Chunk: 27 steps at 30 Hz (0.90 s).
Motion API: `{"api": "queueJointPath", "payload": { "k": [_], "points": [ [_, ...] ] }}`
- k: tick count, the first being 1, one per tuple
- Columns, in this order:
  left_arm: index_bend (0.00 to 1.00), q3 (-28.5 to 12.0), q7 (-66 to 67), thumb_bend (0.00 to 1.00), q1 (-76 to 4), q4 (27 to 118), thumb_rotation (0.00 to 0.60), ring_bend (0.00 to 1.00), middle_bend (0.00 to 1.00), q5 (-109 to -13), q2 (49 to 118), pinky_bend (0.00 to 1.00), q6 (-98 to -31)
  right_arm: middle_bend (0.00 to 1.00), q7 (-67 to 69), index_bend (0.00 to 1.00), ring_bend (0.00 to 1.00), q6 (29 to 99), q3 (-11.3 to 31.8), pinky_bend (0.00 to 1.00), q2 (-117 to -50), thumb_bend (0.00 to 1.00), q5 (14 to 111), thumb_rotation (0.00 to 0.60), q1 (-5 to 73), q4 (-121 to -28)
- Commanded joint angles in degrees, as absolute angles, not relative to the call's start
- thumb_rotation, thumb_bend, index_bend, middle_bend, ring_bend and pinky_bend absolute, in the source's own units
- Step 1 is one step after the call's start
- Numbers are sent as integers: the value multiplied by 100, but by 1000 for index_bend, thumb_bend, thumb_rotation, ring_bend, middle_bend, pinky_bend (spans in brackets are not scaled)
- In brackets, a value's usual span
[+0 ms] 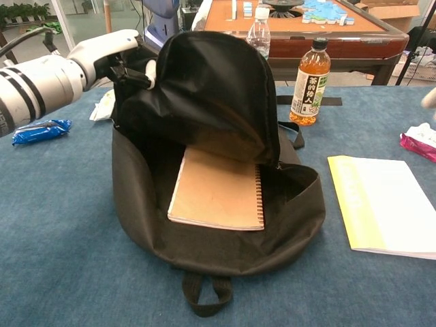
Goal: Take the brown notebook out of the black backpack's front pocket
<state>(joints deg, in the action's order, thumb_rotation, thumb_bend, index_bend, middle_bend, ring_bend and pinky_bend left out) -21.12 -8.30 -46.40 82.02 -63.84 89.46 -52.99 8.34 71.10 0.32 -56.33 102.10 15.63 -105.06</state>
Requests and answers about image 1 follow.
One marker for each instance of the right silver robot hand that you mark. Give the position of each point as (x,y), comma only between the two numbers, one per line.
(429,100)

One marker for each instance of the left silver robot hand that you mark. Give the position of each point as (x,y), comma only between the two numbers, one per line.
(98,51)

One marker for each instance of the black backpack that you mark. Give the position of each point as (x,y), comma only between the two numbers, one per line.
(211,85)

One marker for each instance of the brown spiral notebook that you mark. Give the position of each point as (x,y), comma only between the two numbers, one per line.
(218,194)

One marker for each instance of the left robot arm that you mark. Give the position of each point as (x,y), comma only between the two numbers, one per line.
(34,90)

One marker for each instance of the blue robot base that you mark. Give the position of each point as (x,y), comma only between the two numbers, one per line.
(160,24)

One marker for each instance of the white snack bag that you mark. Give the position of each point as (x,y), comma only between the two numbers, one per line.
(102,110)

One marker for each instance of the yellow and white book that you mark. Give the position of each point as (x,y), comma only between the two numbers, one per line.
(381,204)

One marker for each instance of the white plastic basket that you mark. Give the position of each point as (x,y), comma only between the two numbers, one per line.
(420,72)

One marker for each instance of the pink and white pouch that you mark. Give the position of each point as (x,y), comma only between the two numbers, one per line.
(420,141)

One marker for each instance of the black tripod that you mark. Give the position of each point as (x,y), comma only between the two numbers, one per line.
(413,44)

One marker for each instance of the green potted plants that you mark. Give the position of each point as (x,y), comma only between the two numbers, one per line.
(24,12)

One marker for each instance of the cardboard box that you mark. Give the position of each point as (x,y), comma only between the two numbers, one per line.
(395,13)

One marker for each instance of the brown mahjong table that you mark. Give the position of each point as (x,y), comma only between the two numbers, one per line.
(354,44)

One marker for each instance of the blue cookie pack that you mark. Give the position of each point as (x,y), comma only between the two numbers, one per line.
(41,131)

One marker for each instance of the amber tea bottle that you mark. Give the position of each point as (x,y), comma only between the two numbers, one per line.
(308,92)

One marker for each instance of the clear water bottle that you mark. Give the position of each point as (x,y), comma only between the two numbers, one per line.
(259,34)

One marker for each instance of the blue table mat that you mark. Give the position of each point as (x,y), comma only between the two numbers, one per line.
(68,221)

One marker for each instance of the black mahjong table dial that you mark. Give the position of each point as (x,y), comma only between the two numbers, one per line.
(282,6)

